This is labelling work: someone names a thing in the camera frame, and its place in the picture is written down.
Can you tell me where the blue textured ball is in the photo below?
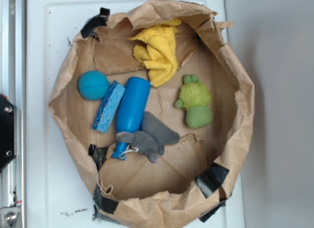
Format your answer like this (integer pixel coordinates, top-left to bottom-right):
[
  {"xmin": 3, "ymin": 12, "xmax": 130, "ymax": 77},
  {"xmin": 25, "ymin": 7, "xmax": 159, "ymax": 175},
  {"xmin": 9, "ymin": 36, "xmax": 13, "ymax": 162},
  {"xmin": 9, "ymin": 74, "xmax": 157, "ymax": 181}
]
[{"xmin": 78, "ymin": 70, "xmax": 109, "ymax": 101}]

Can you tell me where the brown paper bag bin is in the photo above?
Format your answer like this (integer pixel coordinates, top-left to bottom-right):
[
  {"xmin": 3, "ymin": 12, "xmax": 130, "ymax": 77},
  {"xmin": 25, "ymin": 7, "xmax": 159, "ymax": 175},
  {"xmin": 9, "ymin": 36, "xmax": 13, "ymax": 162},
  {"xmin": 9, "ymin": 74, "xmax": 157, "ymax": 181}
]
[{"xmin": 48, "ymin": 0, "xmax": 255, "ymax": 228}]

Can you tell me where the blue plastic bottle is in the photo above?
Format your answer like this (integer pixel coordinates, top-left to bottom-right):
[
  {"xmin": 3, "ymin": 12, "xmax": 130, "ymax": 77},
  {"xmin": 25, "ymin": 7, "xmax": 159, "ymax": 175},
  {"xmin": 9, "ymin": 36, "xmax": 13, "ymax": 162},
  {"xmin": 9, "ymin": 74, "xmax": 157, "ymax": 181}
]
[{"xmin": 112, "ymin": 77, "xmax": 152, "ymax": 161}]

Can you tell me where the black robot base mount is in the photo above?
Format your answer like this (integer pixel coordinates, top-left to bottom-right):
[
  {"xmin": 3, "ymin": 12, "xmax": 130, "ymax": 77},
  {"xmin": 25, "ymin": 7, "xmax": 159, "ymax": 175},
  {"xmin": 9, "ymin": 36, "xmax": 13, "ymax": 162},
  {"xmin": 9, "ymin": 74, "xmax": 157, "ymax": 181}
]
[{"xmin": 0, "ymin": 94, "xmax": 17, "ymax": 172}]

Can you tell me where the grey plush elephant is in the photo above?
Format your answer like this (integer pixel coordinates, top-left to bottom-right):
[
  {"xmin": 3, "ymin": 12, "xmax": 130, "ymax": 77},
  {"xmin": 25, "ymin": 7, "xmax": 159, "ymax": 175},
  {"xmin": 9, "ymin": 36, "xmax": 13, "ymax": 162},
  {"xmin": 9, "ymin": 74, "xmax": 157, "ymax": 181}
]
[{"xmin": 116, "ymin": 112, "xmax": 180, "ymax": 163}]

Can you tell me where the blue sponge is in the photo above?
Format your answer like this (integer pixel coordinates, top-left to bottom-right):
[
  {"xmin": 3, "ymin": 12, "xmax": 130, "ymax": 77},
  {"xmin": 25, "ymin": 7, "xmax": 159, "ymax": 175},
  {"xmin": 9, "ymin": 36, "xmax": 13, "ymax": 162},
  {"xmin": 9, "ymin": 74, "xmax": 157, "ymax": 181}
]
[{"xmin": 92, "ymin": 81, "xmax": 125, "ymax": 133}]

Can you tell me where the yellow microfiber cloth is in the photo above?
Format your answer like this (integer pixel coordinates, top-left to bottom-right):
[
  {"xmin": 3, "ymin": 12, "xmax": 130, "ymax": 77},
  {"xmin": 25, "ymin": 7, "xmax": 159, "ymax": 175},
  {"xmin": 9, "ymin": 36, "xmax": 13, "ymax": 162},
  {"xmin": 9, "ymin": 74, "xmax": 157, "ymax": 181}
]
[{"xmin": 129, "ymin": 18, "xmax": 182, "ymax": 87}]

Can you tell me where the green plush animal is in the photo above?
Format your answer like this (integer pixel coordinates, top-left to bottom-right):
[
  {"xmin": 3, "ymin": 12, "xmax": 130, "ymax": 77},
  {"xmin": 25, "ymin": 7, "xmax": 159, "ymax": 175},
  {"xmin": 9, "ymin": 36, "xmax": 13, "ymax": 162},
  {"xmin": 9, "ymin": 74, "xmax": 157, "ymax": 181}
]
[{"xmin": 175, "ymin": 74, "xmax": 213, "ymax": 129}]

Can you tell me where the aluminium frame rail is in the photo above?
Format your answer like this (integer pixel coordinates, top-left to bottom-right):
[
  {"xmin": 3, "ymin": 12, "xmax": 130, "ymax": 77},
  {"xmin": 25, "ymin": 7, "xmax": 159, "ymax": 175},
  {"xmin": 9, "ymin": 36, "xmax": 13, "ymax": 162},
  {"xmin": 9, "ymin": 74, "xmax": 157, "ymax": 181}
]
[{"xmin": 0, "ymin": 0, "xmax": 27, "ymax": 228}]

